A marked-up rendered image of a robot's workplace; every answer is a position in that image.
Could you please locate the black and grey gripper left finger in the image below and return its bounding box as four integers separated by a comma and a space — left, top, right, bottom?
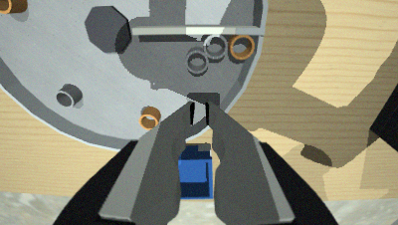
53, 101, 195, 225

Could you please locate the grey metal sleeve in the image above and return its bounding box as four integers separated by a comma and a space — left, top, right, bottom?
55, 85, 83, 109
185, 47, 209, 74
203, 34, 228, 59

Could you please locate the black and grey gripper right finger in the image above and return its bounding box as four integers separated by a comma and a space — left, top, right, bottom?
206, 102, 338, 225

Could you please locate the blue open crate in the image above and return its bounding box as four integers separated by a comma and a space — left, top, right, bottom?
178, 144, 213, 199

